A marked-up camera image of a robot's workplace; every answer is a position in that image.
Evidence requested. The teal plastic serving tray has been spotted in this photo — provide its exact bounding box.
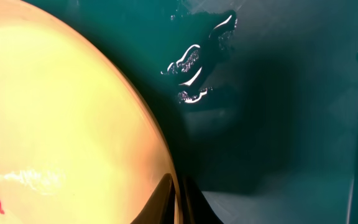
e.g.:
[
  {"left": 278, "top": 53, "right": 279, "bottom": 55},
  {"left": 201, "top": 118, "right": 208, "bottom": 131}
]
[{"left": 35, "top": 0, "right": 358, "bottom": 223}]

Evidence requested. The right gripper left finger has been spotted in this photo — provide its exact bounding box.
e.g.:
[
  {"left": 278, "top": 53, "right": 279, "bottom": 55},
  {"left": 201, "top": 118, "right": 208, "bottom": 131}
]
[{"left": 131, "top": 173, "right": 175, "bottom": 224}]

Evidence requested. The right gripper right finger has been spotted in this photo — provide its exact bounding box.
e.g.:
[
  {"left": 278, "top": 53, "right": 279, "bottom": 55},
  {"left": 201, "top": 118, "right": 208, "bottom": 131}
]
[{"left": 179, "top": 177, "right": 223, "bottom": 224}]

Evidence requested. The yellow-green plate top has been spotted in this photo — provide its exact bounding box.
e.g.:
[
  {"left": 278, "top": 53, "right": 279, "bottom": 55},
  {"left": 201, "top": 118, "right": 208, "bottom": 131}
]
[{"left": 0, "top": 1, "right": 175, "bottom": 223}]

